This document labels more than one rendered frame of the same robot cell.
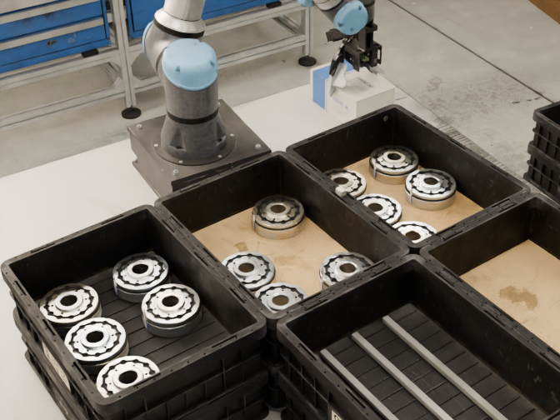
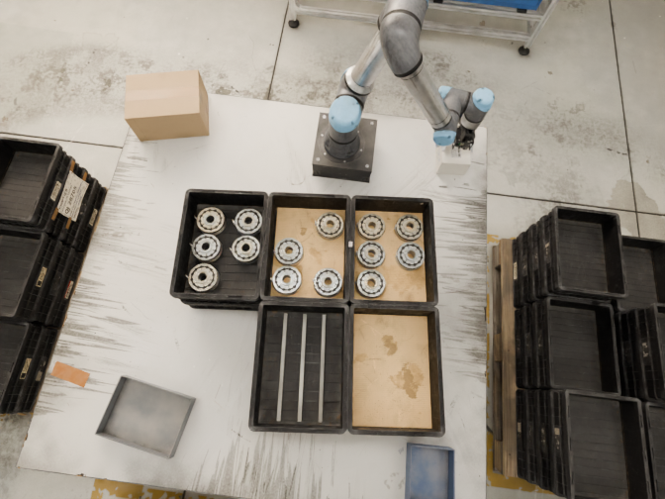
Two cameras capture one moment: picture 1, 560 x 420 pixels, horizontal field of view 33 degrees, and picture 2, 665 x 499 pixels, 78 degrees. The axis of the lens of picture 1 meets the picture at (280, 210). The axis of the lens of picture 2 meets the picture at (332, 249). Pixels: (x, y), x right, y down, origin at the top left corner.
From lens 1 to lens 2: 1.06 m
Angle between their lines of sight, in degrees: 38
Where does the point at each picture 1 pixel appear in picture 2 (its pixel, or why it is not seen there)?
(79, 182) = (290, 124)
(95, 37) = not seen: outside the picture
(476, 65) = (614, 109)
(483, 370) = (338, 369)
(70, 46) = not seen: outside the picture
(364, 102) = (447, 164)
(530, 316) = (383, 357)
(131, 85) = not seen: hidden behind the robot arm
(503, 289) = (387, 336)
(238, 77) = (479, 42)
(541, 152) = (542, 226)
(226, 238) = (301, 221)
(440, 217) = (401, 274)
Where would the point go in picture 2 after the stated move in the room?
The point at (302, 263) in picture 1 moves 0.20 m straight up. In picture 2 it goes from (319, 258) to (319, 240)
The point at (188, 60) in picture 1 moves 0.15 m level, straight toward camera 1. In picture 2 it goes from (341, 115) to (320, 146)
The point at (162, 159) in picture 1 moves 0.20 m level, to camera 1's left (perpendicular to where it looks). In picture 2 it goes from (318, 146) to (280, 122)
